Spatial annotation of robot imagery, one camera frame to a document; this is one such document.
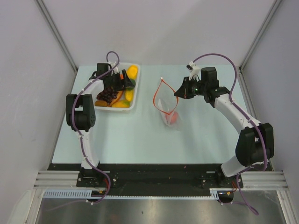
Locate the orange toy papaya slice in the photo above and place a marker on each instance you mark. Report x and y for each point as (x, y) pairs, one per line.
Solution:
(116, 97)

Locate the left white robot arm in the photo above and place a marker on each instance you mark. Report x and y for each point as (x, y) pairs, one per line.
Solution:
(81, 117)

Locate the clear zip top bag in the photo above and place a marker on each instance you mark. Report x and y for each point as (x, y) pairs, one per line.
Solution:
(166, 103)

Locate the pink toy peach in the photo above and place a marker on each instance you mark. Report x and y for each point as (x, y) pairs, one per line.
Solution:
(172, 118)

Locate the yellow toy lemon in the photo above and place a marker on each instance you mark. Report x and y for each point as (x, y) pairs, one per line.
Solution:
(129, 94)

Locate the yellow green toy mango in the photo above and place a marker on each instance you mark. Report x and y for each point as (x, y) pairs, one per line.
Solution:
(121, 104)

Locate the white plastic basket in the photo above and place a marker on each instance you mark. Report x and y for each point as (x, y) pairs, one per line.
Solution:
(136, 93)

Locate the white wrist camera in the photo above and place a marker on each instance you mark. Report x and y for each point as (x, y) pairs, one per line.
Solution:
(114, 66)
(193, 69)

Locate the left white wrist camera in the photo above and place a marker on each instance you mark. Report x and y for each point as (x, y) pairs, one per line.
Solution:
(114, 66)

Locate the green toy avocado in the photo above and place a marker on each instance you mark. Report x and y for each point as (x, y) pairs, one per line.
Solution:
(133, 82)

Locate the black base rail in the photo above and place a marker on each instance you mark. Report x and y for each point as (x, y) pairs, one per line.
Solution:
(157, 180)

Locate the brown toy potato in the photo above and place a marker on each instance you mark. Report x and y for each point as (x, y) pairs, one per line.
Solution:
(101, 103)

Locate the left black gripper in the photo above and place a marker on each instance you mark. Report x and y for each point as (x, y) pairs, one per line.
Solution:
(122, 84)

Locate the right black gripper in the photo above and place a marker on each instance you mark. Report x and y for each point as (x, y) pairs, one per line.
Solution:
(184, 91)

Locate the yellow toy bell pepper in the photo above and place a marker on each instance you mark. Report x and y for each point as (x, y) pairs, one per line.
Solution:
(132, 72)

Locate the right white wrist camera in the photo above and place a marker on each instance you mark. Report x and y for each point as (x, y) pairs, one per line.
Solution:
(193, 69)

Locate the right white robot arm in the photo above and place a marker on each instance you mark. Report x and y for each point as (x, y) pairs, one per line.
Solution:
(256, 140)

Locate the purple toy grapes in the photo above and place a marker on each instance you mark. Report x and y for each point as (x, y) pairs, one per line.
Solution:
(107, 95)

